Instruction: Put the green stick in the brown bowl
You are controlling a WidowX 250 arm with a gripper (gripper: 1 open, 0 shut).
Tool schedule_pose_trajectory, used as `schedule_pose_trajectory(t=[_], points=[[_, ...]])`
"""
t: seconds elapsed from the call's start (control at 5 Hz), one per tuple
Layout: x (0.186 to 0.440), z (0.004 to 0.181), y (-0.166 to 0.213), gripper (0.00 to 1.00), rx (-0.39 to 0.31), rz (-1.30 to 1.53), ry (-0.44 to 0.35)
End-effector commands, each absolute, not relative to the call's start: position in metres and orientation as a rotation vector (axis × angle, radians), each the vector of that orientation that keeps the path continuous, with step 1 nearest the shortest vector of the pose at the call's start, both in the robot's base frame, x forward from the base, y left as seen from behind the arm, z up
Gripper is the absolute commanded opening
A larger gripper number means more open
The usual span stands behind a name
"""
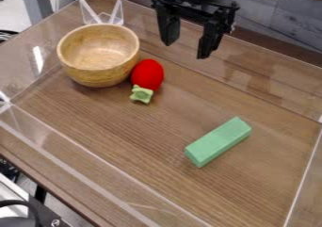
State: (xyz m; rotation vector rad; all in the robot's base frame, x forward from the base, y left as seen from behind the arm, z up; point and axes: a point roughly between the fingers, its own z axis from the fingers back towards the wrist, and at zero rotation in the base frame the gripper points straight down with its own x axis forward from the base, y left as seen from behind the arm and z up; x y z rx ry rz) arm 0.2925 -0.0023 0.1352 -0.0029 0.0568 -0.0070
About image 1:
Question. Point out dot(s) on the clear acrylic tray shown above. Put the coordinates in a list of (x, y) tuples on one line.
[(109, 154)]

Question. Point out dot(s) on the green rectangular block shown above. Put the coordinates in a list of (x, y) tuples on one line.
[(212, 145)]

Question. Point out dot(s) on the black metal bracket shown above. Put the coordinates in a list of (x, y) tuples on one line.
[(50, 219)]

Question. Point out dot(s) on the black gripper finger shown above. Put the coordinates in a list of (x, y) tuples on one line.
[(212, 38), (169, 23)]

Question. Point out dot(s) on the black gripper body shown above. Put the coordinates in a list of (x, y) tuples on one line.
[(201, 10)]

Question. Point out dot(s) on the red plush strawberry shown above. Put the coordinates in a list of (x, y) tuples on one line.
[(146, 79)]

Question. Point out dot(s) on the light wooden bowl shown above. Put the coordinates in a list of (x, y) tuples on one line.
[(98, 54)]

